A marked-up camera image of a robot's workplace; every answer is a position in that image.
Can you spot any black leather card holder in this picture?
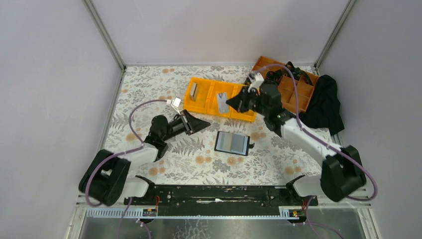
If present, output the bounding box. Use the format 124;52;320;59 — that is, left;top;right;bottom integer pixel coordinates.
214;131;255;156

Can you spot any black rolled tie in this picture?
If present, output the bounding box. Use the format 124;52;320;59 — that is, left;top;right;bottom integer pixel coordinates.
265;69;283;85

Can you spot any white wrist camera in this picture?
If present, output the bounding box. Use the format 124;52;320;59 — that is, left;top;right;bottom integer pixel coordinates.
166;97;182;111
248;72;264;92

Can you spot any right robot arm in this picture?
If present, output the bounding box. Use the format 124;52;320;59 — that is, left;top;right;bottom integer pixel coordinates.
226;84;367;202

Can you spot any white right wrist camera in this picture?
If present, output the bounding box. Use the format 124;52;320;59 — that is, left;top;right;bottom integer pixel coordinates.
248;72;264;92

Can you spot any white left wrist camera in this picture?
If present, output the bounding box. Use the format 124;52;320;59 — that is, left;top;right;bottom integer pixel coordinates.
166;97;182;111

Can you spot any wooden compartment organizer tray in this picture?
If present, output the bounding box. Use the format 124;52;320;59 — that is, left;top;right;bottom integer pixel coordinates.
252;56;319;113

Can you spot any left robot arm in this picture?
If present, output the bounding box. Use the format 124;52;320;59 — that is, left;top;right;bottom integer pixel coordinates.
78;110;210;206

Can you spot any grey card in bin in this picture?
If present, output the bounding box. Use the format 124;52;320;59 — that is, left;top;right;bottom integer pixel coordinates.
189;82;198;101

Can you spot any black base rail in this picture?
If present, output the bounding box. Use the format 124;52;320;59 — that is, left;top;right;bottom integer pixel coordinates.
124;185;310;217

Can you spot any dark green rolled tie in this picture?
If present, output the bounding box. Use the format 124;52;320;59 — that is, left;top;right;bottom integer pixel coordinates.
286;61;313;86

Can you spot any yellow plastic divided bin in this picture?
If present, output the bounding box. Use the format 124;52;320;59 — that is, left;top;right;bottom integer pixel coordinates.
183;77;256;122

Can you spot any black cloth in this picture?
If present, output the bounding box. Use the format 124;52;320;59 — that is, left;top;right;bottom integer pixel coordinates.
299;75;345;135

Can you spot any floral patterned table mat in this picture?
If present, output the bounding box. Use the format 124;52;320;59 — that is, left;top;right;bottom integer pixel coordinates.
105;66;321;185

